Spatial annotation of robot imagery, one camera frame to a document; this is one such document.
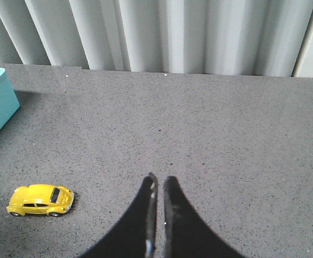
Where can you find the yellow toy beetle car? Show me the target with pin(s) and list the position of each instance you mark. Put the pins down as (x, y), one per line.
(50, 200)

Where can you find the white pleated curtain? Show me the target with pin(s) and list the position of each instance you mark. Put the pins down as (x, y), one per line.
(270, 38)

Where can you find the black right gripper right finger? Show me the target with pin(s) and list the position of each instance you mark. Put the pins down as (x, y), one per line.
(187, 235)

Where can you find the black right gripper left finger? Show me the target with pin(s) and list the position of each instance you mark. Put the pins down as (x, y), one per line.
(134, 234)

